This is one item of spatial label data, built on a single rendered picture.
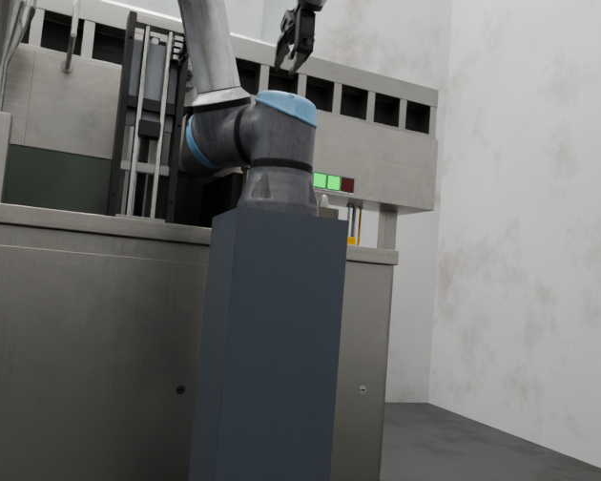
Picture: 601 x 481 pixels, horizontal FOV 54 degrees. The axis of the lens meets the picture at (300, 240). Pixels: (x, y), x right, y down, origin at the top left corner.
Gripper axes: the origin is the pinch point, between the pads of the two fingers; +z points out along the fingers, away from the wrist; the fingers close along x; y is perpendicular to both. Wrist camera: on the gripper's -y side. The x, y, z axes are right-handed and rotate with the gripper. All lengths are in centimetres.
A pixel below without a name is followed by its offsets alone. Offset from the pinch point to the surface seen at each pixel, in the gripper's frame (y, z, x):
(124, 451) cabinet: -82, 55, 35
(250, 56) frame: 48, 24, -6
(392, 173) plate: 23, 45, -69
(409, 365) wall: 56, 239, -206
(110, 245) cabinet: -47, 27, 43
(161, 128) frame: -13.9, 16.6, 31.3
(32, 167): 9, 56, 61
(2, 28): 16, 16, 71
